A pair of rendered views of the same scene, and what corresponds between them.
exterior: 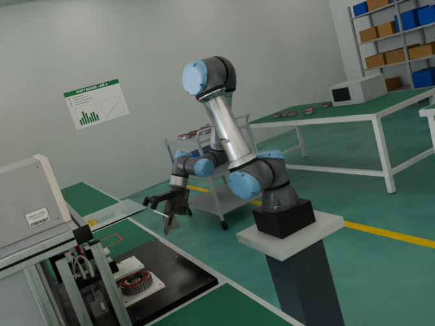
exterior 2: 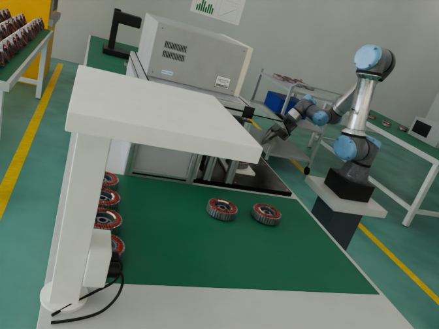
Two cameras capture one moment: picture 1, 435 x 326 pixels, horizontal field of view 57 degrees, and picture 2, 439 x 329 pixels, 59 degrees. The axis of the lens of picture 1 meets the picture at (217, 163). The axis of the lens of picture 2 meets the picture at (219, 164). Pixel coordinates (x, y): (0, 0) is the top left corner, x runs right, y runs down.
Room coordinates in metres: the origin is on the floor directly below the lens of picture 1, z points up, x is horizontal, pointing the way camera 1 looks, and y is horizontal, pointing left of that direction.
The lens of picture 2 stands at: (-0.44, 0.39, 1.41)
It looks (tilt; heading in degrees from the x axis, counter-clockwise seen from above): 20 degrees down; 3
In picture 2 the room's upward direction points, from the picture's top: 18 degrees clockwise
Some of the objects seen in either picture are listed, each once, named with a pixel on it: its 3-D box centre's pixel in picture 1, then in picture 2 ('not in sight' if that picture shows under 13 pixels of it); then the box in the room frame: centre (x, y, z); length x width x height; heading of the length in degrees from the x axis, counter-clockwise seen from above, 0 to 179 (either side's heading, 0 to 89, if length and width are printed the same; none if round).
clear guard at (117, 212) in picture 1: (111, 222); (250, 114); (1.33, 0.41, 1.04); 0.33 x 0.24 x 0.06; 115
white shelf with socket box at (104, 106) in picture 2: not in sight; (138, 193); (0.37, 0.59, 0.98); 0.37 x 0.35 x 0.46; 25
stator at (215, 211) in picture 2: not in sight; (221, 209); (0.85, 0.39, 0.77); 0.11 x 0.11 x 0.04
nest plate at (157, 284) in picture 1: (138, 288); (236, 165); (1.32, 0.40, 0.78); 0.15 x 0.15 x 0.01; 25
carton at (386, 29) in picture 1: (391, 27); not in sight; (7.32, -3.71, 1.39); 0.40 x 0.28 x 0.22; 116
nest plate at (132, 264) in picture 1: (122, 269); not in sight; (1.54, 0.50, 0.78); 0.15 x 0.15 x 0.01; 25
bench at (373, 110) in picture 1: (331, 140); (385, 157); (4.48, -1.32, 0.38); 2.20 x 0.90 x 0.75; 25
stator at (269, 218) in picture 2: not in sight; (266, 214); (0.93, 0.23, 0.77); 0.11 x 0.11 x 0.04
